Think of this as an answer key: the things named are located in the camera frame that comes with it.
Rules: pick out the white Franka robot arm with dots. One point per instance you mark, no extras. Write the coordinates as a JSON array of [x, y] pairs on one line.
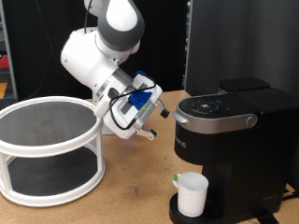
[[99, 56]]

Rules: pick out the dark grey partition panel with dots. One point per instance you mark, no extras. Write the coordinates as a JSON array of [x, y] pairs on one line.
[[249, 37]]

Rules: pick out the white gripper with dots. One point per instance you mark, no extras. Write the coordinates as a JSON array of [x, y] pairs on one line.
[[121, 124]]

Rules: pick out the white two-tier turntable shelf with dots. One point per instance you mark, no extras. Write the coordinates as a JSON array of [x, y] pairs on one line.
[[46, 124]]

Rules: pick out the grey metal frame post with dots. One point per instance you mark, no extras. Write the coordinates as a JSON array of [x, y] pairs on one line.
[[7, 46]]

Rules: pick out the orange background item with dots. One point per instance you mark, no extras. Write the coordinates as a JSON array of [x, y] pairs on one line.
[[3, 90]]

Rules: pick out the black curtain backdrop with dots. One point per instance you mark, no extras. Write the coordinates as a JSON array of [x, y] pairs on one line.
[[40, 46]]

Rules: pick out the clear water reservoir black lid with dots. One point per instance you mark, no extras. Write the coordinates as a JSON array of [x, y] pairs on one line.
[[246, 83]]

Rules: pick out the black Keurig coffee machine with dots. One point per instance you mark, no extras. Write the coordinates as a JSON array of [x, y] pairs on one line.
[[243, 155]]

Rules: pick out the red background item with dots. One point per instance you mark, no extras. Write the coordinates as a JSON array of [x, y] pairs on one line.
[[3, 62]]

